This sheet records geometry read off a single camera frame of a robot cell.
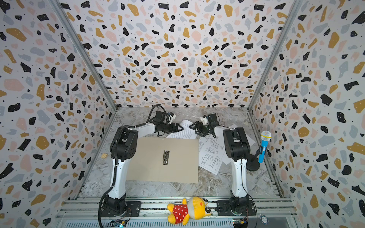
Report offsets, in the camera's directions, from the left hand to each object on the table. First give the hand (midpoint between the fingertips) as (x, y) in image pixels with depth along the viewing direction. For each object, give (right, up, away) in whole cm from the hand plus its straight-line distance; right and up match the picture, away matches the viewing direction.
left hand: (180, 127), depth 102 cm
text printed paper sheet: (+4, -4, +4) cm, 8 cm away
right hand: (+7, +1, 0) cm, 7 cm away
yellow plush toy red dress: (+10, -37, -35) cm, 52 cm away
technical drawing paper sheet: (+21, -17, -7) cm, 28 cm away
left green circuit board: (-29, -46, -32) cm, 63 cm away
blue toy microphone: (+46, -3, -30) cm, 55 cm away
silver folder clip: (-9, -19, -10) cm, 23 cm away
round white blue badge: (+45, -45, -30) cm, 71 cm away
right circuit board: (+32, -47, -30) cm, 64 cm away
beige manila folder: (+3, -24, -12) cm, 27 cm away
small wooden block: (-49, -18, -10) cm, 53 cm away
